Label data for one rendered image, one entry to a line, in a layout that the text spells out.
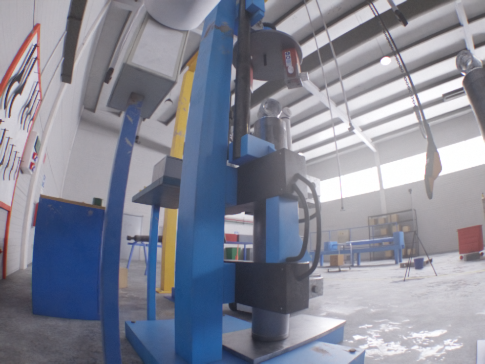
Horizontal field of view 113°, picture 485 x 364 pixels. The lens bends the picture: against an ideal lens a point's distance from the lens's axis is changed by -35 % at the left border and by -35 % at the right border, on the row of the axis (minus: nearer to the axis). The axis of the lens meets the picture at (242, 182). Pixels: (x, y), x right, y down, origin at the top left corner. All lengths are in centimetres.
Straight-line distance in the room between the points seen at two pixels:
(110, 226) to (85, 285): 137
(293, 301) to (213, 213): 52
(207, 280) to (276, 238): 35
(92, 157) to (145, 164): 278
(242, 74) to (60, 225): 169
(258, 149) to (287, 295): 66
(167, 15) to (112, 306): 98
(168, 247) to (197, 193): 274
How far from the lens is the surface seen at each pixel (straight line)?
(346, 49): 687
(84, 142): 1255
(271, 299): 101
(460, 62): 174
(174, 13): 95
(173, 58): 91
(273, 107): 174
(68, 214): 209
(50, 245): 209
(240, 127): 120
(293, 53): 192
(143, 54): 87
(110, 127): 1300
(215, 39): 163
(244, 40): 161
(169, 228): 378
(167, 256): 377
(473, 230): 803
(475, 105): 152
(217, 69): 146
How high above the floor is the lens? 65
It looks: 17 degrees up
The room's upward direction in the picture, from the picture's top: 1 degrees clockwise
